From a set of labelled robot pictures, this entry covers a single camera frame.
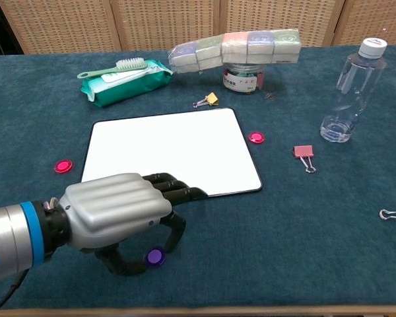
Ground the large yellow binder clip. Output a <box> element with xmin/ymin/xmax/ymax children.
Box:
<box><xmin>379</xmin><ymin>204</ymin><xmax>396</xmax><ymax>221</ymax></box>

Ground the pink binder clip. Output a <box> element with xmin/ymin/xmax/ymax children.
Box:
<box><xmin>293</xmin><ymin>145</ymin><xmax>317</xmax><ymax>174</ymax></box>

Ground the pale green brush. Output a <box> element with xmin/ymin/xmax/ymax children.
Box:
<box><xmin>77</xmin><ymin>57</ymin><xmax>149</xmax><ymax>80</ymax></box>

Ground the woven folding screen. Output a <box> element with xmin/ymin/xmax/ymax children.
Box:
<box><xmin>0</xmin><ymin>0</ymin><xmax>396</xmax><ymax>55</ymax></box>

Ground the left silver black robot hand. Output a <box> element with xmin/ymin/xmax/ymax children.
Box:
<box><xmin>59</xmin><ymin>172</ymin><xmax>209</xmax><ymax>277</ymax></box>

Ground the white rectangular board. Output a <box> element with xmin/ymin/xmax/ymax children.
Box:
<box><xmin>81</xmin><ymin>107</ymin><xmax>263</xmax><ymax>199</ymax></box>

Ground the purple round magnet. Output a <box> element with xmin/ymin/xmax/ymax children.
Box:
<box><xmin>144</xmin><ymin>246</ymin><xmax>168</xmax><ymax>269</ymax></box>

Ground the blue table mat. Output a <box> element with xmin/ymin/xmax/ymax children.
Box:
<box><xmin>0</xmin><ymin>44</ymin><xmax>396</xmax><ymax>311</ymax></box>

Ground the clear plastic water bottle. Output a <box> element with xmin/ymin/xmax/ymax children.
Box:
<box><xmin>319</xmin><ymin>37</ymin><xmax>389</xmax><ymax>143</ymax></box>

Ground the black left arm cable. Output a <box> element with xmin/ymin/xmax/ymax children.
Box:
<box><xmin>0</xmin><ymin>269</ymin><xmax>30</xmax><ymax>317</ymax></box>

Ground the small yellow binder clip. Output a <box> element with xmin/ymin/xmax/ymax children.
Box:
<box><xmin>193</xmin><ymin>92</ymin><xmax>219</xmax><ymax>109</ymax></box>

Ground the green wet wipes pack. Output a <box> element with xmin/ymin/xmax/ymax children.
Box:
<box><xmin>81</xmin><ymin>59</ymin><xmax>174</xmax><ymax>108</ymax></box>

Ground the multicolour tissue packet bundle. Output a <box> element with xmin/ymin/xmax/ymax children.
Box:
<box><xmin>168</xmin><ymin>28</ymin><xmax>303</xmax><ymax>74</ymax></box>

